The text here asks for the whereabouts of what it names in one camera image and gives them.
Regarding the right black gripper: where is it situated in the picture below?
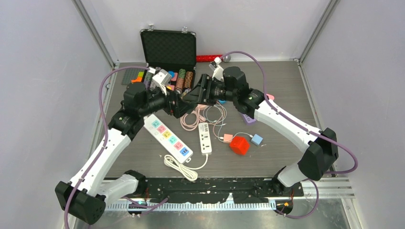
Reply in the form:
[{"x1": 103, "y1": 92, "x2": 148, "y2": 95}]
[{"x1": 184, "y1": 74, "x2": 236, "y2": 107}]

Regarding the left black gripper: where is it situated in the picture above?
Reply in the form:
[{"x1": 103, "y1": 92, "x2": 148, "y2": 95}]
[{"x1": 139, "y1": 83, "x2": 193, "y2": 118}]

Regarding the dark green cube socket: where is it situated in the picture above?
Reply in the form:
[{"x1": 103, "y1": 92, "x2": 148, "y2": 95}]
[{"x1": 181, "y1": 96, "x2": 198, "y2": 113}]

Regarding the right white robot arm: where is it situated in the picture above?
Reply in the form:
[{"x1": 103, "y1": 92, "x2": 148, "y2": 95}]
[{"x1": 183, "y1": 66, "x2": 338, "y2": 196}]

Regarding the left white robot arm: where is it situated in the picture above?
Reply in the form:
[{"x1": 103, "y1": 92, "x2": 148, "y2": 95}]
[{"x1": 55, "y1": 83, "x2": 197, "y2": 225}]

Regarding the long white colourful power strip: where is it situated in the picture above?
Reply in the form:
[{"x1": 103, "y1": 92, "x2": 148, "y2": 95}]
[{"x1": 144, "y1": 114, "x2": 193, "y2": 164}]

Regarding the red glitter microphone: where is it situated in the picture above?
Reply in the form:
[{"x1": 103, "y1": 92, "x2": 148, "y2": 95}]
[{"x1": 196, "y1": 54, "x2": 231, "y2": 62}]

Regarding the small white power strip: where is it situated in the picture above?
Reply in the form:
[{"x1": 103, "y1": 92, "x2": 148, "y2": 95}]
[{"x1": 198, "y1": 122, "x2": 212, "y2": 155}]

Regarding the black poker chip case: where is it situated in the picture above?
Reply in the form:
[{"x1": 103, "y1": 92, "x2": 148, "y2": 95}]
[{"x1": 140, "y1": 26, "x2": 196, "y2": 94}]

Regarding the pink small charger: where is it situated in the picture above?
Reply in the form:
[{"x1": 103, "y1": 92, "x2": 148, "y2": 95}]
[{"x1": 223, "y1": 134, "x2": 234, "y2": 144}]

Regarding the orange toy block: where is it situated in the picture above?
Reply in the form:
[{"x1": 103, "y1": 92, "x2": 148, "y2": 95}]
[{"x1": 131, "y1": 72, "x2": 144, "y2": 83}]

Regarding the purple power strip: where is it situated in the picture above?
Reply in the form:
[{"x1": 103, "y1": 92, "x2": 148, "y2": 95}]
[{"x1": 242, "y1": 114, "x2": 256, "y2": 125}]

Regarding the grey building baseplate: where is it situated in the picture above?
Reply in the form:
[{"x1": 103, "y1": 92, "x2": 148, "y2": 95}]
[{"x1": 121, "y1": 68, "x2": 145, "y2": 85}]

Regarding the red cube socket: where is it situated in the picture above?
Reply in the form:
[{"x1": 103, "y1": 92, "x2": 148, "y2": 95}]
[{"x1": 229, "y1": 136, "x2": 250, "y2": 156}]

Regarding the pink power strip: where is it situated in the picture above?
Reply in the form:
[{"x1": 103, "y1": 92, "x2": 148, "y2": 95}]
[{"x1": 266, "y1": 94, "x2": 275, "y2": 101}]

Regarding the light blue charger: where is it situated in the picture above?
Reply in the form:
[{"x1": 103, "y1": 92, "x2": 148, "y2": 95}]
[{"x1": 251, "y1": 134, "x2": 263, "y2": 146}]

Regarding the pink coiled cable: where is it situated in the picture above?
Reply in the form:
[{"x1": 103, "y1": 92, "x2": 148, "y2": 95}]
[{"x1": 179, "y1": 104, "x2": 227, "y2": 132}]

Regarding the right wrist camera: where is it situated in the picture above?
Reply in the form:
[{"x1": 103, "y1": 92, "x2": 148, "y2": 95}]
[{"x1": 209, "y1": 57, "x2": 224, "y2": 82}]

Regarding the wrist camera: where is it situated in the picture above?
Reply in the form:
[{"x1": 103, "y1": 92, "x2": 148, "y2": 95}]
[
  {"x1": 152, "y1": 69, "x2": 171, "y2": 95},
  {"x1": 209, "y1": 57, "x2": 224, "y2": 82}
]

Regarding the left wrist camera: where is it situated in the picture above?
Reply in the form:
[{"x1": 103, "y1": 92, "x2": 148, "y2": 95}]
[{"x1": 152, "y1": 69, "x2": 171, "y2": 95}]

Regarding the white bundled power cord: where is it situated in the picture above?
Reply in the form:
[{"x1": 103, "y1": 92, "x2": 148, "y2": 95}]
[{"x1": 163, "y1": 153, "x2": 210, "y2": 182}]

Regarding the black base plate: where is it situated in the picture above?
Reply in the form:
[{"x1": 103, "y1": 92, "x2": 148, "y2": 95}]
[{"x1": 127, "y1": 177, "x2": 304, "y2": 204}]

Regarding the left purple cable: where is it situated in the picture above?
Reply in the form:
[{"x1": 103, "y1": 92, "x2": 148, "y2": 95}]
[{"x1": 63, "y1": 65, "x2": 170, "y2": 229}]

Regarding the purple cable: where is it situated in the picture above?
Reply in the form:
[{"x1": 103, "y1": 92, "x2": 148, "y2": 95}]
[
  {"x1": 63, "y1": 65, "x2": 170, "y2": 229},
  {"x1": 221, "y1": 51, "x2": 359, "y2": 220}
]

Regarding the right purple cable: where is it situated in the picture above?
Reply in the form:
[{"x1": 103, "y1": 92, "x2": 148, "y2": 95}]
[{"x1": 221, "y1": 51, "x2": 359, "y2": 220}]

